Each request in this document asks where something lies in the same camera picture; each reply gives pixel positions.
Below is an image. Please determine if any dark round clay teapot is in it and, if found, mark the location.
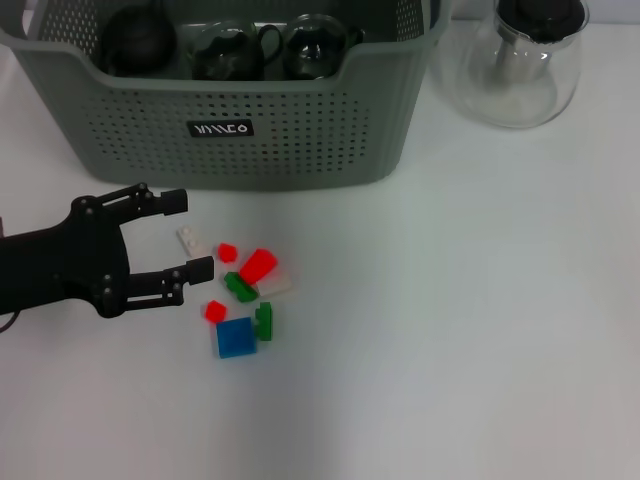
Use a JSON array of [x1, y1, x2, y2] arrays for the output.
[[98, 2, 179, 79]]

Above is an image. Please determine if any grey-green perforated storage bin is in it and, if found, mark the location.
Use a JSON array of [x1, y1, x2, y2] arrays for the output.
[[0, 0, 451, 194]]

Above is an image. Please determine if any tiny white brick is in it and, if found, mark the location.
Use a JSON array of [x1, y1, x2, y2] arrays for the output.
[[176, 225, 214, 259]]

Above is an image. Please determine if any orange-red sloped brick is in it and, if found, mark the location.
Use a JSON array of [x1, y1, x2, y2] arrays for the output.
[[238, 248, 279, 284]]

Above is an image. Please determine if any green toy brick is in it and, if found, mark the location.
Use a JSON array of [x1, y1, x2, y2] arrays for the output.
[[223, 271, 258, 304], [253, 301, 276, 343]]

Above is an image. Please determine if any blue square brick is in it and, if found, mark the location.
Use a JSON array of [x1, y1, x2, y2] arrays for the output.
[[216, 317, 259, 360]]

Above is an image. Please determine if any glass teacup with black base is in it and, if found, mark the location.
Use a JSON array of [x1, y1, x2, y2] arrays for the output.
[[282, 13, 367, 83], [185, 18, 285, 82]]

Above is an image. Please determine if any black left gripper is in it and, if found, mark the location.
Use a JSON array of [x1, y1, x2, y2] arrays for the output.
[[0, 182, 217, 319]]

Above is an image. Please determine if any glass teapot with black lid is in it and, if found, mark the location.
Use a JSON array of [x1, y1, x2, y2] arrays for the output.
[[430, 0, 591, 130]]

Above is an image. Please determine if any left arm cable with plug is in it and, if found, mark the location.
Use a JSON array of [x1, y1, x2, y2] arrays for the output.
[[0, 216, 22, 334]]

